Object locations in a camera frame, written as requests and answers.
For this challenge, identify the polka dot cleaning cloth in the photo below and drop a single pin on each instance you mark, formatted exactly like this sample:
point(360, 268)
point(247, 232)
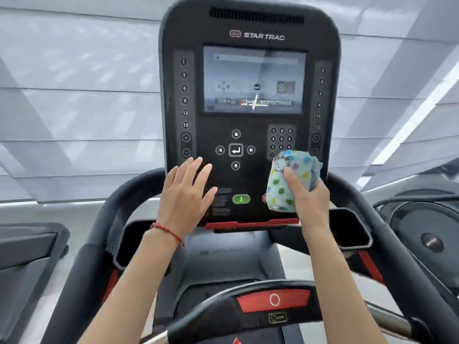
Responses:
point(283, 182)

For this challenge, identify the black elliptical trainer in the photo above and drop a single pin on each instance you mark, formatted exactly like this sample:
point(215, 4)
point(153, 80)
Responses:
point(412, 225)

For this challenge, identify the person's right hand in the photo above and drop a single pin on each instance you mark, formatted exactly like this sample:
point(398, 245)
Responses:
point(312, 207)

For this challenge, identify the grey treadmill red label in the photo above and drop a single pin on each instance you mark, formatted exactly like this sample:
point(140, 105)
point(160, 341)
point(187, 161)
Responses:
point(25, 254)

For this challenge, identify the person's left hand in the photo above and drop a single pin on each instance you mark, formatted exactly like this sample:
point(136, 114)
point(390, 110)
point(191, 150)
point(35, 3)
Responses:
point(183, 200)

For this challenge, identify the person's left forearm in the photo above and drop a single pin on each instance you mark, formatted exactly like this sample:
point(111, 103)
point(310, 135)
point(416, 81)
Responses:
point(136, 293)

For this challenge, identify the person's right forearm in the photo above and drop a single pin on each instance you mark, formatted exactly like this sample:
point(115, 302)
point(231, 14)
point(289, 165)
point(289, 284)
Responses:
point(337, 290)

